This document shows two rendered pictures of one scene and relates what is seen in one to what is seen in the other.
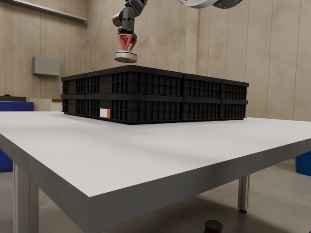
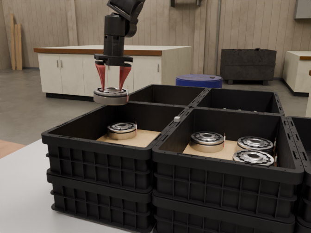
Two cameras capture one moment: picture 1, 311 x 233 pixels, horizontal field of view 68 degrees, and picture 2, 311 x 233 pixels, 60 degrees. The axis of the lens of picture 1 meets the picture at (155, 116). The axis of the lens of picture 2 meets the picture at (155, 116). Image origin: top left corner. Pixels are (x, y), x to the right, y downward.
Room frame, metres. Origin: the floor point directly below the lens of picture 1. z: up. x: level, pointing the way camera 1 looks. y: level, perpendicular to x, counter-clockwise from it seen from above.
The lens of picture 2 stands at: (0.82, -0.60, 1.16)
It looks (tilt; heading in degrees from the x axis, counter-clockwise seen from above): 17 degrees down; 60
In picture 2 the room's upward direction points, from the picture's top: straight up
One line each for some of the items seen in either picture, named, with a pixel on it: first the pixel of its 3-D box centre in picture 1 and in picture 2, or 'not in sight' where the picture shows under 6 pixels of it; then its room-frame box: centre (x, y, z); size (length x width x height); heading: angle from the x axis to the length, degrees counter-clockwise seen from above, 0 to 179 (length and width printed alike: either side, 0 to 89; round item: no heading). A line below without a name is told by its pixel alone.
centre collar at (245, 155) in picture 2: not in sight; (253, 156); (1.36, -0.16, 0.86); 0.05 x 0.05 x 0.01
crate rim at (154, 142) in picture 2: (133, 75); (126, 122); (1.12, 0.12, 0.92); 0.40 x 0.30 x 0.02; 40
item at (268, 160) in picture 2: not in sight; (253, 158); (1.36, -0.16, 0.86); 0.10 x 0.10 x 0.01
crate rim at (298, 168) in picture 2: (176, 80); (229, 134); (1.32, -0.11, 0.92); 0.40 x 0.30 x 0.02; 40
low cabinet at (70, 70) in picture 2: not in sight; (120, 70); (3.02, 4.75, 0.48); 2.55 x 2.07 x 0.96; 130
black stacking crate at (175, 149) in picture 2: (176, 89); (227, 151); (1.32, -0.11, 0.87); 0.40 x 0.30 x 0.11; 40
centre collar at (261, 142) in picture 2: not in sight; (255, 141); (1.45, -0.09, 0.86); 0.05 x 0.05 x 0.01
